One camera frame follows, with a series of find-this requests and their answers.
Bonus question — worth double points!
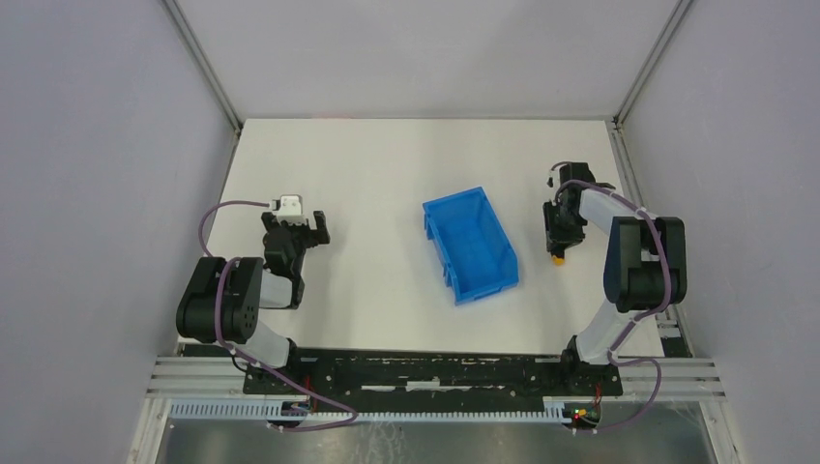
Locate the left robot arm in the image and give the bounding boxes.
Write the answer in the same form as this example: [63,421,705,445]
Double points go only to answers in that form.
[175,210,331,368]

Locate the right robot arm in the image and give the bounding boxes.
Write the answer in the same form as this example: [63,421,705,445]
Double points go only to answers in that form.
[542,161,688,373]

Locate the blue plastic bin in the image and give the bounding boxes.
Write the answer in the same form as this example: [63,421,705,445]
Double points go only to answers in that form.
[423,187,519,305]

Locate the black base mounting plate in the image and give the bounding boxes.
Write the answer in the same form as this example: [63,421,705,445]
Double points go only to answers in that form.
[282,348,621,415]

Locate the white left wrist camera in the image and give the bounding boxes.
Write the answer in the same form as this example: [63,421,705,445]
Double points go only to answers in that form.
[270,194,307,226]

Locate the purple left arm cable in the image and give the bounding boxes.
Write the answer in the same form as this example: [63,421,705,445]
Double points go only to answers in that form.
[197,200,359,433]

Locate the white slotted cable duct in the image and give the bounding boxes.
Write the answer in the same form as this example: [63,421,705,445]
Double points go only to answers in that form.
[167,399,571,424]

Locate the aluminium front frame rail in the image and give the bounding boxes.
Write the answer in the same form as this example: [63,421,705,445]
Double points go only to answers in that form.
[147,357,727,402]

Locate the left aluminium corner post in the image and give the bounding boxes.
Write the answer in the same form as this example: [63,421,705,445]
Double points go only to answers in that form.
[160,0,244,137]

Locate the aluminium corner post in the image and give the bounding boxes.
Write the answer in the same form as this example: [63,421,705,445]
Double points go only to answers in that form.
[160,0,244,137]
[612,0,695,128]

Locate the right aluminium corner post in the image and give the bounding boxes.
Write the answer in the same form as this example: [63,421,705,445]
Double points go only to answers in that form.
[612,0,695,128]

